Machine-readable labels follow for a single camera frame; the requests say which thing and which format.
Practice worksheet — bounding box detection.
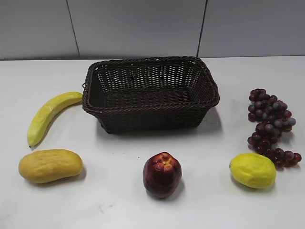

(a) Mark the yellow banana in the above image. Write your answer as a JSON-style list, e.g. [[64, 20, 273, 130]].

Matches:
[[27, 92, 82, 148]]

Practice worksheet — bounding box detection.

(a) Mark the dark woven plastic basket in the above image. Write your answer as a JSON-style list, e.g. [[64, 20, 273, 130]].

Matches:
[[82, 56, 220, 134]]

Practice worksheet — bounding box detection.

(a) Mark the purple grape bunch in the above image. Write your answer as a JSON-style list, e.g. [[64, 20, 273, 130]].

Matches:
[[247, 88, 302, 168]]

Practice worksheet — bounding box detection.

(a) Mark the yellow lemon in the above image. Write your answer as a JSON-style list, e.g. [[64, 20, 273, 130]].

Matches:
[[229, 153, 277, 189]]

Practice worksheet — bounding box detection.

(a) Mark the red apple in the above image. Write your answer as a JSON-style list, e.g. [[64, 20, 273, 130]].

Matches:
[[142, 152, 182, 199]]

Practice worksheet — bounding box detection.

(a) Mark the orange yellow mango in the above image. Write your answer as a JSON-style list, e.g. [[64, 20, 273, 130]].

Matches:
[[18, 149, 83, 184]]

